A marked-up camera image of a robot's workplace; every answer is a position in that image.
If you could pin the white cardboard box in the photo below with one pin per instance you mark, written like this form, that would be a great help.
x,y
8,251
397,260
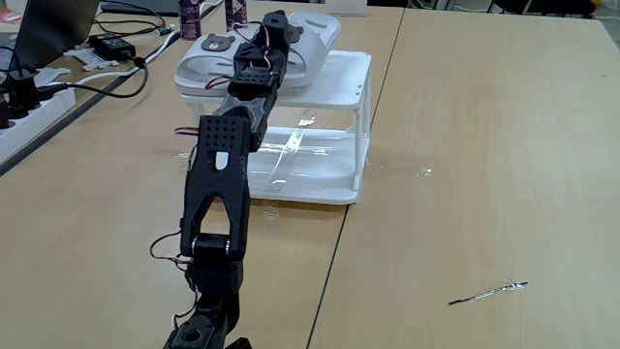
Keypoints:
x,y
346,7

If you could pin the white two-tier plastic box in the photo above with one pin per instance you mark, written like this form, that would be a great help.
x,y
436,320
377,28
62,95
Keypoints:
x,y
310,165

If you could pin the purple drink can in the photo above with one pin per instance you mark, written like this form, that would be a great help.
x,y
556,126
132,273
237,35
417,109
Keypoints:
x,y
190,19
236,12

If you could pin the black flat device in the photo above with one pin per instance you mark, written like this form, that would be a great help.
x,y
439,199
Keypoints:
x,y
140,7

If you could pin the black power adapter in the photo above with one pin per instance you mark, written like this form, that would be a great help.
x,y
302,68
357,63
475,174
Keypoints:
x,y
112,47

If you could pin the white printed plastic part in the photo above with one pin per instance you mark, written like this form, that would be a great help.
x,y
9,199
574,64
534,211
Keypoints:
x,y
89,59

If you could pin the clear plastic scrap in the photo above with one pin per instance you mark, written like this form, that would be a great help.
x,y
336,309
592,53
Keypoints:
x,y
424,172

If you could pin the black laptop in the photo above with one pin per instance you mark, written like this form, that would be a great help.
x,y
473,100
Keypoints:
x,y
53,29

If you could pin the white power strip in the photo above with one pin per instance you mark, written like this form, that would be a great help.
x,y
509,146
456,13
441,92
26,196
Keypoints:
x,y
34,121

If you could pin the black power plug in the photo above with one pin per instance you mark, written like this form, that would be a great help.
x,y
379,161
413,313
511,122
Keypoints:
x,y
21,92

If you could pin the black chair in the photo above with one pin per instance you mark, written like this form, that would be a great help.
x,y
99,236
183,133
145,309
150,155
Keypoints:
x,y
542,6

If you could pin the thin metal pin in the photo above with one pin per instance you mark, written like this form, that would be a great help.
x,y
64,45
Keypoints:
x,y
513,286

